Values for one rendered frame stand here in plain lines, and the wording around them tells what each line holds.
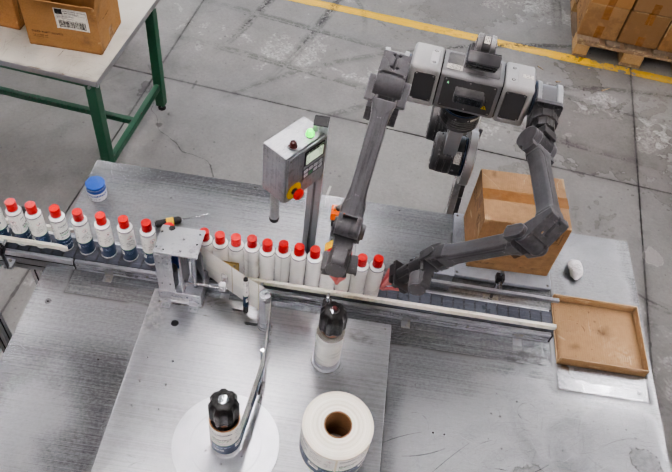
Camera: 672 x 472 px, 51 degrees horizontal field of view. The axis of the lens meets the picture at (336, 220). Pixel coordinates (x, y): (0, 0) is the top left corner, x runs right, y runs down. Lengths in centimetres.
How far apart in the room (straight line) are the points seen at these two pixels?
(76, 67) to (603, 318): 245
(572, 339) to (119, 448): 151
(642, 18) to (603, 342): 305
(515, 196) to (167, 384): 131
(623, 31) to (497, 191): 294
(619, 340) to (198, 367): 144
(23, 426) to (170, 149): 217
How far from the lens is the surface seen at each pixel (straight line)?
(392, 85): 183
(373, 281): 234
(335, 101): 445
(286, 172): 202
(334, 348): 214
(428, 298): 247
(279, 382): 224
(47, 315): 251
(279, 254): 230
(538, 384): 247
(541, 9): 572
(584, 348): 260
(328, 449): 201
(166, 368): 228
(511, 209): 248
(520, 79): 233
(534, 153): 218
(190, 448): 215
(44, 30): 355
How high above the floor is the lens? 288
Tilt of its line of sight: 50 degrees down
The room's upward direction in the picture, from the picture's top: 9 degrees clockwise
